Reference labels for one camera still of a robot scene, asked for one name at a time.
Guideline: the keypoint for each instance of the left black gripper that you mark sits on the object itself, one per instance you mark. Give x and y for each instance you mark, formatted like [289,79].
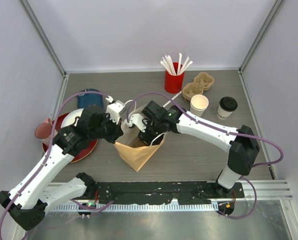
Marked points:
[118,131]

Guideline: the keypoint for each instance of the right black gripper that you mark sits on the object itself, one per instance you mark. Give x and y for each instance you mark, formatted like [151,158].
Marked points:
[147,136]

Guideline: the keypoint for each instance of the white straw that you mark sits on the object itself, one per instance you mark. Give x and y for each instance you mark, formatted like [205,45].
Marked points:
[173,98]

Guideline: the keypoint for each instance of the brown paper bag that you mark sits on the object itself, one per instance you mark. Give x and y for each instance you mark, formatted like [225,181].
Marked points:
[134,151]

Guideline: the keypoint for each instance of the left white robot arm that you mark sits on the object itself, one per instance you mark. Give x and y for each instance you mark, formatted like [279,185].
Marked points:
[29,202]

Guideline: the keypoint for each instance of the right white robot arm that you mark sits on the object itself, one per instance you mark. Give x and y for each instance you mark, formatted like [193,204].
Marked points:
[239,143]

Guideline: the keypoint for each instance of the white paper plate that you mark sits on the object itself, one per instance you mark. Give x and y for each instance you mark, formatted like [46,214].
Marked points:
[70,119]

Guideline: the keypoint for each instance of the blue cloth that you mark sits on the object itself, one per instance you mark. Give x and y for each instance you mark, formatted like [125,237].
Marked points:
[86,100]

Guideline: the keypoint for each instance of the red round plate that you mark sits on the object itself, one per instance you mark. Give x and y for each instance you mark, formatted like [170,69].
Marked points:
[84,153]

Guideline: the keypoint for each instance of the red straw holder cup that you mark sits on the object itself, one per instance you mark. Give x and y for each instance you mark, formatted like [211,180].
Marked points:
[173,83]

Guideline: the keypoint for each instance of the stack of white paper cups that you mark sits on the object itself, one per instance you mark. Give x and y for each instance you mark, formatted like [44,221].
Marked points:
[198,104]

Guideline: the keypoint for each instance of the pink plastic cup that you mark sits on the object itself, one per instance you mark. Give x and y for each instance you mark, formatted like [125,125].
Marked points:
[43,131]

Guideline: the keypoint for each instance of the remaining cardboard carrier stack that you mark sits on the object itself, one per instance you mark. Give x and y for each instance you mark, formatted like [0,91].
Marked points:
[202,82]

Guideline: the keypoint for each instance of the white wrapped straws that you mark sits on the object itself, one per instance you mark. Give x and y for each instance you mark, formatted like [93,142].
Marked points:
[175,68]

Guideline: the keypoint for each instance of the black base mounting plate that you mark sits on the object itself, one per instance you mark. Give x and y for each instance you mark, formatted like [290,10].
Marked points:
[161,192]

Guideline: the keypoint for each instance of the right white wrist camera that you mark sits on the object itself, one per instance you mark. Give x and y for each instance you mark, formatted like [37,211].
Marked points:
[137,120]

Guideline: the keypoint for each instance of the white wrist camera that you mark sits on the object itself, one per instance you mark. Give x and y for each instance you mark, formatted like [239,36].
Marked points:
[114,109]
[137,120]

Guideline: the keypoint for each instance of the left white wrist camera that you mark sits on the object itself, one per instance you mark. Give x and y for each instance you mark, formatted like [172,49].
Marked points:
[114,109]

